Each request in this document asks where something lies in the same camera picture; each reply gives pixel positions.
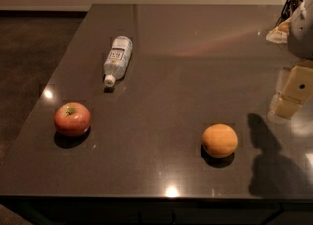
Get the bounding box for crumpled plastic bag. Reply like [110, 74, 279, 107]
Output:
[266, 18, 291, 44]

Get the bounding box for red apple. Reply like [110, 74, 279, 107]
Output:
[54, 102, 91, 137]

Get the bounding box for black wire basket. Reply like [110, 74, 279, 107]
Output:
[281, 0, 304, 20]

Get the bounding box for clear plastic water bottle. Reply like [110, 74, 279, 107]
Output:
[103, 36, 133, 87]

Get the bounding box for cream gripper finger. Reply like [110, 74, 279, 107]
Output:
[272, 94, 302, 119]

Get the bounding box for orange fruit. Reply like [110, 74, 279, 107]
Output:
[201, 124, 238, 158]

